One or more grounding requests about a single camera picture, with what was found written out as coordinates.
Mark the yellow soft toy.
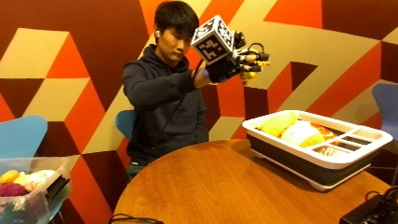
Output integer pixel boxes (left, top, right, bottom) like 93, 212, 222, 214
239, 60, 273, 82

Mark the white cube with black markers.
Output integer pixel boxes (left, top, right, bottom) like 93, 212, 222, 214
189, 14, 237, 65

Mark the yellow-green plush toy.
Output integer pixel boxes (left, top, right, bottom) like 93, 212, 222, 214
259, 111, 299, 138

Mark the the person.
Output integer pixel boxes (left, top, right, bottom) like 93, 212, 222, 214
122, 0, 213, 181

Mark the orange plush toy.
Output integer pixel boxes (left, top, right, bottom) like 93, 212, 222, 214
310, 122, 338, 141

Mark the small yellow plush toy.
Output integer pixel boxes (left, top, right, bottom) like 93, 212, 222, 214
298, 134, 329, 148

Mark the small striped toy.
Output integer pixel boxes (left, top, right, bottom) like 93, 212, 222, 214
317, 146, 346, 157

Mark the blue chair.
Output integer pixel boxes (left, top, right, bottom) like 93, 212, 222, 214
114, 109, 138, 141
0, 115, 49, 161
370, 82, 398, 142

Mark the white and grey dish rack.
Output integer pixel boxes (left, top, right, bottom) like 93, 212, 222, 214
241, 109, 394, 192

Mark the black electronic device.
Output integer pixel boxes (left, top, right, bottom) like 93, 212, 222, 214
338, 192, 398, 224

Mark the white round toy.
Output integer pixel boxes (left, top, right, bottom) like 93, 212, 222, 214
24, 169, 57, 192

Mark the pale yellow toy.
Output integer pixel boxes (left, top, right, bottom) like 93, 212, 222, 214
13, 172, 30, 187

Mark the clear plastic bin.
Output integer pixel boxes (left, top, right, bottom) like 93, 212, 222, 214
0, 156, 72, 224

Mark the yellow round toy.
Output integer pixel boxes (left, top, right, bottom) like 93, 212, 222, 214
0, 169, 21, 185

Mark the purple fuzzy toy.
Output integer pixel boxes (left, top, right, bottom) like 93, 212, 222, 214
0, 182, 29, 198

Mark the black palm camera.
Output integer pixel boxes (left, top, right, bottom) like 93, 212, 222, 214
233, 31, 247, 49

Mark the black glove cable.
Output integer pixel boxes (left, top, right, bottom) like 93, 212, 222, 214
154, 59, 206, 141

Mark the black device cable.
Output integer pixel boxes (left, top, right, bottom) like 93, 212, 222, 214
363, 185, 398, 213

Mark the black cable on table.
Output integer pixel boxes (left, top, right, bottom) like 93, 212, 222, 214
106, 213, 165, 224

